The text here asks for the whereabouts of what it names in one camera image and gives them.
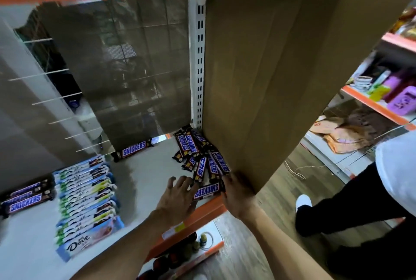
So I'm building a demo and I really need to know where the person's right hand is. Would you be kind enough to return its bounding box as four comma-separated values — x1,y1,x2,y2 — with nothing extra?
221,172,259,222

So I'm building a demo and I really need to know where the person's left hand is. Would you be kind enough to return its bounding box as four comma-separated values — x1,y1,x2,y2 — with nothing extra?
155,176,200,225

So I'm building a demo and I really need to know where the brown chocolate bar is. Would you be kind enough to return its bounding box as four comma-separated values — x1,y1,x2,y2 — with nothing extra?
2,192,56,219
6,180,50,197
194,182,225,201
0,188,52,206
111,139,154,162

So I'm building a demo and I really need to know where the person's left forearm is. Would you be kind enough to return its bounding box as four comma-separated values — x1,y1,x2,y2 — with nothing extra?
70,210,186,280

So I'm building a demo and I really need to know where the person's right forearm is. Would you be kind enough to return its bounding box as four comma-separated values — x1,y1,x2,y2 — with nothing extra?
231,207,333,280

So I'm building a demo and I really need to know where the white shelf board orange edge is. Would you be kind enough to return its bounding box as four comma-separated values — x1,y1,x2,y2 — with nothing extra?
0,134,228,280

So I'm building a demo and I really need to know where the pile of brown candy bars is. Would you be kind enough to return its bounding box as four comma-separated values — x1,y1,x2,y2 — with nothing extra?
172,125,232,184

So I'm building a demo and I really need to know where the yellow white price label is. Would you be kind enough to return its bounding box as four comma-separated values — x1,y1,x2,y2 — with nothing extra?
161,223,186,241

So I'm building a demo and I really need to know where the row of small dark bottles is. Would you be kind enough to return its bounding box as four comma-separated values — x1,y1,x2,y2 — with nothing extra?
138,232,208,280

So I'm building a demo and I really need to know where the white shoe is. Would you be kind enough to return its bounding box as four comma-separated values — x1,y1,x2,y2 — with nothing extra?
295,194,313,212

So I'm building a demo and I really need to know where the row of blue chocolate packets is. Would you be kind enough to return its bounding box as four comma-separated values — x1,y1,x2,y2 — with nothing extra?
52,155,125,263

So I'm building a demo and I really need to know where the white base shelf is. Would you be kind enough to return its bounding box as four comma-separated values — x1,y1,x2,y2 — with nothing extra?
300,130,379,183

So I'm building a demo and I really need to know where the tan paper bag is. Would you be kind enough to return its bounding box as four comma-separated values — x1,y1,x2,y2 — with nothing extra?
309,116,345,135

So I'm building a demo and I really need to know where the large brown cardboard sheet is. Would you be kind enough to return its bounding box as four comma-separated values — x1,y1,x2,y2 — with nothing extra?
202,0,416,193

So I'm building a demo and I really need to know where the white perforated shelf upright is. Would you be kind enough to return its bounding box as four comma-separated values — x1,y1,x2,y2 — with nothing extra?
188,0,209,129

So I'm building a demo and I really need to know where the orange paper bag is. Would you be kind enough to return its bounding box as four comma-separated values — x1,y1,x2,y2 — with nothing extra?
323,126,372,154

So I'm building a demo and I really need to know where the brown crumpled bag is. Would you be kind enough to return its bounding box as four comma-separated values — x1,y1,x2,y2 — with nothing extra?
344,107,392,136

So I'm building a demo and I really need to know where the orange edged side shelf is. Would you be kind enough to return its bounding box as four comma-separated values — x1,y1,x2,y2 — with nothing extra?
341,85,416,131

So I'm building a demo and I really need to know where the stack of white bowls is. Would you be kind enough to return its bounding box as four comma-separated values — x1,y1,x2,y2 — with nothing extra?
354,75,373,92

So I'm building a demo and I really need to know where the yellow green box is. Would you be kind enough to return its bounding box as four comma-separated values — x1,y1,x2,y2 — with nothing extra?
368,84,391,102

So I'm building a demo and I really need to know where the purple box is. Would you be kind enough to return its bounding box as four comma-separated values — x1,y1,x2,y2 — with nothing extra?
386,86,416,117

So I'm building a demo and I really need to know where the magenta packet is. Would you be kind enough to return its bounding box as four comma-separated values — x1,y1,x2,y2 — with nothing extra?
383,70,415,102

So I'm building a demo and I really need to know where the orange edged high shelf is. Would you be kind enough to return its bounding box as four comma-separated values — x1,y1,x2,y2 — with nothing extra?
381,32,416,53

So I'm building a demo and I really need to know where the white cable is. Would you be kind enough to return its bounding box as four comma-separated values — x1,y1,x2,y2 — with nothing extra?
284,125,408,180

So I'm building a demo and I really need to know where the dark wire mesh back panel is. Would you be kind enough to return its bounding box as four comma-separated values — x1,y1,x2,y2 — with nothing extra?
38,0,192,153

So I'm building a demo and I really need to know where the white wire shelf divider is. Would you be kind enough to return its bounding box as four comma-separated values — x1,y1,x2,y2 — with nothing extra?
8,38,112,154

